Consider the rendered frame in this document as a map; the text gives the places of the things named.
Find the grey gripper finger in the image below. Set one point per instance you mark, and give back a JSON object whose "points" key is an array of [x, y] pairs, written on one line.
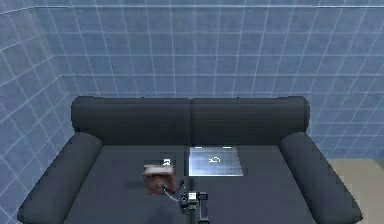
{"points": [[170, 195], [182, 185]]}

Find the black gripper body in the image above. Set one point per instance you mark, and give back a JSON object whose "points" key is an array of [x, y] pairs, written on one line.
{"points": [[184, 200]]}

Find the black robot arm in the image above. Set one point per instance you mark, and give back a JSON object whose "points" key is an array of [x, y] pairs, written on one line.
{"points": [[203, 210]]}

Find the small black box white mark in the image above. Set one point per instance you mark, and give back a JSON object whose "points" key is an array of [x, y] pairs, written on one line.
{"points": [[165, 157]]}

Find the silver closed laptop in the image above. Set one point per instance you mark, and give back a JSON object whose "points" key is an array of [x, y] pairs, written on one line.
{"points": [[215, 161]]}

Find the dark grey sofa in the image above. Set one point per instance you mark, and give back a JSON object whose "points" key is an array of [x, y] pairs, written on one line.
{"points": [[133, 123]]}

